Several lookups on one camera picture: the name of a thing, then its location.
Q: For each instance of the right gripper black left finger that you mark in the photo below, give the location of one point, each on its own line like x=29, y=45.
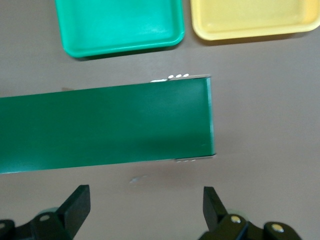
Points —
x=75, y=215

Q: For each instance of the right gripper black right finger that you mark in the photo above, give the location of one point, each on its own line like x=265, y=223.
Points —
x=215, y=217

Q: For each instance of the green conveyor belt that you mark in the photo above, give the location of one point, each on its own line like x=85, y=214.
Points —
x=100, y=125

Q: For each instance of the green plastic tray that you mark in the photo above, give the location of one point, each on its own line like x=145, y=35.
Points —
x=120, y=22

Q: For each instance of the yellow plastic tray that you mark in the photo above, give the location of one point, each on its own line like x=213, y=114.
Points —
x=250, y=17

